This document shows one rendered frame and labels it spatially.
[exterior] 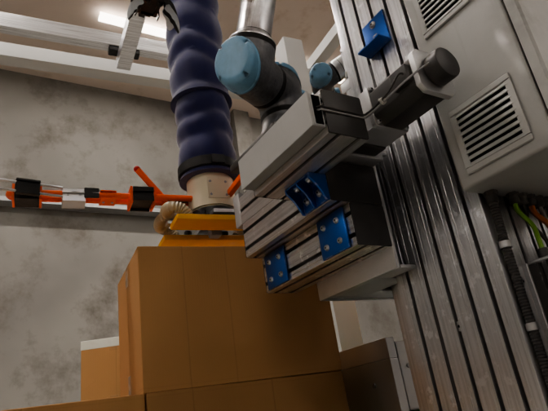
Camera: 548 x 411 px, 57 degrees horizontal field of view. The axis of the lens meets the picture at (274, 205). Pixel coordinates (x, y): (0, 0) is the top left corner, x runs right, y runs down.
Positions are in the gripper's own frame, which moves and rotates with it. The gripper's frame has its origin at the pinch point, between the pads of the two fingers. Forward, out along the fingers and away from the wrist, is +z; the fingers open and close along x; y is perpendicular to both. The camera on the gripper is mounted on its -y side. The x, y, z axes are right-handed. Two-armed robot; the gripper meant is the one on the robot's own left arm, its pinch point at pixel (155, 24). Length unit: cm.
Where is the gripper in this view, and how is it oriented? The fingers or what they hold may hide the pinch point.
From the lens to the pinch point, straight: 158.0
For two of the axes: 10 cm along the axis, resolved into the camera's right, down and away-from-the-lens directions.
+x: -8.6, -0.8, -5.1
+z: 1.4, 9.1, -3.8
